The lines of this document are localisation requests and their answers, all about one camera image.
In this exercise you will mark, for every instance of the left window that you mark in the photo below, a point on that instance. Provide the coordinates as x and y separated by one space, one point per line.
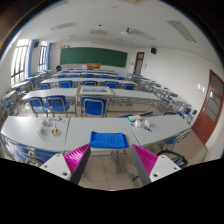
18 61

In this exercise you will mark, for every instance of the blue towel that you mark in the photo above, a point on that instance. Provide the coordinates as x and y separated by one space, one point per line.
108 140

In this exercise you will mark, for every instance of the green-white box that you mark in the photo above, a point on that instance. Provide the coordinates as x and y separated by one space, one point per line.
134 118

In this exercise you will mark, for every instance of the white objects on right desk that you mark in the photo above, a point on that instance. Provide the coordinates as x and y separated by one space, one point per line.
142 123

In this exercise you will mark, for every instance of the yellow round object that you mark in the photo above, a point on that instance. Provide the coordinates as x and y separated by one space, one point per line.
55 131

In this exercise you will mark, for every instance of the red-brown side door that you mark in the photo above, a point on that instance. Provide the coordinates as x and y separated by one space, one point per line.
210 112

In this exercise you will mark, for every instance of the grey front centre desk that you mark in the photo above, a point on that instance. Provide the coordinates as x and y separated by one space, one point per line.
80 129

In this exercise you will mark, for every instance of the grey front right desk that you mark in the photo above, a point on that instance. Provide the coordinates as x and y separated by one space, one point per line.
161 128

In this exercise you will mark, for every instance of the white cup on left desk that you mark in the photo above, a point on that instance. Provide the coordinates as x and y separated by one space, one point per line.
45 123

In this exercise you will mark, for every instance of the blue chair left-centre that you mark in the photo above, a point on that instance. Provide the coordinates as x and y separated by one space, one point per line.
58 104

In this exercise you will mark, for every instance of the orange lectern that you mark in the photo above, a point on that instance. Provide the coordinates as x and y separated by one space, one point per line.
93 66

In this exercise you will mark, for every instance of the blue chair far left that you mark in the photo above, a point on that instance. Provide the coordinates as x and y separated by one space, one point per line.
38 106

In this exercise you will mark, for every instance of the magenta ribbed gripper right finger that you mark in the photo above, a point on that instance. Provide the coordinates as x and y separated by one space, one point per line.
151 167

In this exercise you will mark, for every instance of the green chalkboard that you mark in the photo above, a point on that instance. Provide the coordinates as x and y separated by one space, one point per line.
84 55

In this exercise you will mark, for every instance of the grey front left desk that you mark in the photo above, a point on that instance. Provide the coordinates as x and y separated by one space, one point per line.
30 132

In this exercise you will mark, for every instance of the grey desk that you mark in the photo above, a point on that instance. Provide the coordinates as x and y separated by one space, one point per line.
161 128
80 129
30 132

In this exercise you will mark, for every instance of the blue chair centre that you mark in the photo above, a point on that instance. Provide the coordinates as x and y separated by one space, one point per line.
94 106

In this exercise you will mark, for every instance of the red-brown far door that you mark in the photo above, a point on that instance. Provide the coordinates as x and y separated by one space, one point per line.
138 63

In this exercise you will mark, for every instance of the black wall speaker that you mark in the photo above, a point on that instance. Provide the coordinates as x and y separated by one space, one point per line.
153 50

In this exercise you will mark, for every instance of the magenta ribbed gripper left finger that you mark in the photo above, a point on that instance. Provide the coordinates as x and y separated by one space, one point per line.
69 166

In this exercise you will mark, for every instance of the framed picture on desk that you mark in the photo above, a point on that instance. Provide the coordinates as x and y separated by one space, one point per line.
94 90

